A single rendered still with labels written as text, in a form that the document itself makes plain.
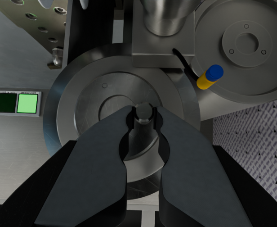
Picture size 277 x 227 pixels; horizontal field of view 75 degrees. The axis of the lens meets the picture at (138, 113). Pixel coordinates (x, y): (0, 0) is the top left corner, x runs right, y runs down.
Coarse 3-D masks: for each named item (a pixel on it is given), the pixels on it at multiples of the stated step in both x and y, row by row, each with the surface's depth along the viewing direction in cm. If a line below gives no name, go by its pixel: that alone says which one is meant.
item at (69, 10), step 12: (72, 0) 19; (96, 0) 29; (72, 12) 19; (84, 12) 23; (96, 12) 29; (72, 24) 20; (84, 24) 23; (96, 24) 29; (108, 24) 39; (72, 36) 20; (84, 36) 23; (96, 36) 29; (108, 36) 39; (72, 48) 20; (84, 48) 24; (72, 60) 20
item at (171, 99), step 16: (96, 64) 17; (112, 64) 17; (128, 64) 17; (80, 80) 17; (160, 80) 17; (64, 96) 17; (160, 96) 16; (176, 96) 16; (64, 112) 16; (176, 112) 16; (64, 128) 16; (64, 144) 16; (128, 160) 16; (144, 160) 16; (160, 160) 16; (128, 176) 16; (144, 176) 15
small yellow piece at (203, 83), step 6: (174, 48) 14; (180, 54) 13; (180, 60) 13; (186, 66) 13; (210, 66) 10; (216, 66) 10; (192, 72) 13; (204, 72) 11; (210, 72) 10; (216, 72) 10; (222, 72) 10; (198, 78) 12; (204, 78) 11; (210, 78) 10; (216, 78) 10; (198, 84) 12; (204, 84) 11; (210, 84) 11
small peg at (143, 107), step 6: (144, 102) 12; (138, 108) 12; (144, 108) 12; (150, 108) 12; (138, 114) 12; (144, 114) 12; (150, 114) 12; (138, 120) 12; (144, 120) 12; (150, 120) 13
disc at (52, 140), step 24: (96, 48) 18; (120, 48) 18; (72, 72) 18; (168, 72) 17; (48, 96) 17; (192, 96) 17; (48, 120) 17; (192, 120) 17; (48, 144) 17; (144, 192) 16
